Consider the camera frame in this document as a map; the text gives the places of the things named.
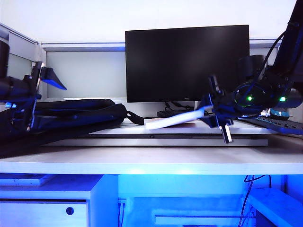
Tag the dark navy backpack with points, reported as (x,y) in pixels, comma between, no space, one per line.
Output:
(75,116)

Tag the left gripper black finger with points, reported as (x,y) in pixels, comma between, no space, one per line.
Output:
(50,76)

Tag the white slanted shelf board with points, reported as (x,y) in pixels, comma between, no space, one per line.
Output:
(277,203)

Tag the black computer monitor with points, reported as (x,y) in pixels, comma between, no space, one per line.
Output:
(184,63)

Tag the low white shelf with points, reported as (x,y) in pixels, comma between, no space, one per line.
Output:
(201,220)

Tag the white desk riser board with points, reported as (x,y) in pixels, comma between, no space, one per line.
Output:
(154,141)

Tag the blue and black mouse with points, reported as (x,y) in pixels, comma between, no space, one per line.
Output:
(280,113)

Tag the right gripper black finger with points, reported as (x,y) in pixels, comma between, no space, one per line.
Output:
(210,121)
(208,100)

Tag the black computer keyboard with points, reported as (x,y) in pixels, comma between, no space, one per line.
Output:
(279,123)

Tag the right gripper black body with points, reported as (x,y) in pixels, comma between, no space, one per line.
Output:
(225,108)

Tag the white book with pink cover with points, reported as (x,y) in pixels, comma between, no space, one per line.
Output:
(175,120)

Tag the white drawer cabinet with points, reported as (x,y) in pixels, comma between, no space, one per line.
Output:
(47,212)

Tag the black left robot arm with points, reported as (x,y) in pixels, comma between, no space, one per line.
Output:
(11,87)

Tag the wide grey cubicle partition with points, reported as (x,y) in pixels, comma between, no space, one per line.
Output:
(85,73)

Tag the white wall socket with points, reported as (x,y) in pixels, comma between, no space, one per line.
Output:
(122,202)

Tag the round drawer lock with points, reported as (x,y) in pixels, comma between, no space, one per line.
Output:
(70,210)

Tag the white monitor stand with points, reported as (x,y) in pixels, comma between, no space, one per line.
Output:
(195,105)

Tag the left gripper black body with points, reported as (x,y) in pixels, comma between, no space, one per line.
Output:
(32,94)

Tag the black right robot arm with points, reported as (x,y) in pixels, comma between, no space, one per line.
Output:
(286,61)

